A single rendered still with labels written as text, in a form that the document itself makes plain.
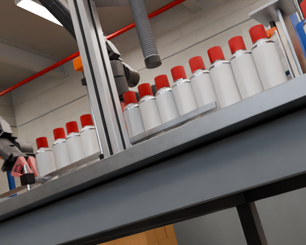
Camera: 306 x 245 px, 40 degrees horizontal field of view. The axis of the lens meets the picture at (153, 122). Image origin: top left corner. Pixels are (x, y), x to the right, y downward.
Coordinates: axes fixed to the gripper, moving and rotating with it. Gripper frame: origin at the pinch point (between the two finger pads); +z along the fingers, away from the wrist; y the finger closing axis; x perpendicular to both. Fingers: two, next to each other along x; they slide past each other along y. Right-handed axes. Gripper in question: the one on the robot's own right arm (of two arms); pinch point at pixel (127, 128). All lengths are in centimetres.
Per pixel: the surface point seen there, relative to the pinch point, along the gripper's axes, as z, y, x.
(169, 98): -0.2, -19.9, 8.1
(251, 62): 0.1, -41.1, 7.7
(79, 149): 2.2, 12.4, 7.3
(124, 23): -268, 242, -381
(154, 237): 34, 204, -277
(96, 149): 4.0, 6.6, 7.0
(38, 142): -4.9, 27.9, 7.6
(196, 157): 22, -45, 49
